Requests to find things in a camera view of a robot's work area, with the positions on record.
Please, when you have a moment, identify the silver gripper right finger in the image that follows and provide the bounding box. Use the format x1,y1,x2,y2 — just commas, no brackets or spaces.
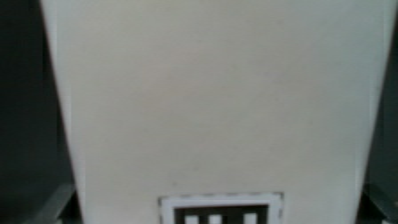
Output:
356,183,398,224

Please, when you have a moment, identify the white cabinet top tray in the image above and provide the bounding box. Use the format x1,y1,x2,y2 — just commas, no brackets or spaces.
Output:
40,0,398,224

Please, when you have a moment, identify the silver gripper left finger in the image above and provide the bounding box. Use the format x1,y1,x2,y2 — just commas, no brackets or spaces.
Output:
24,184,82,224

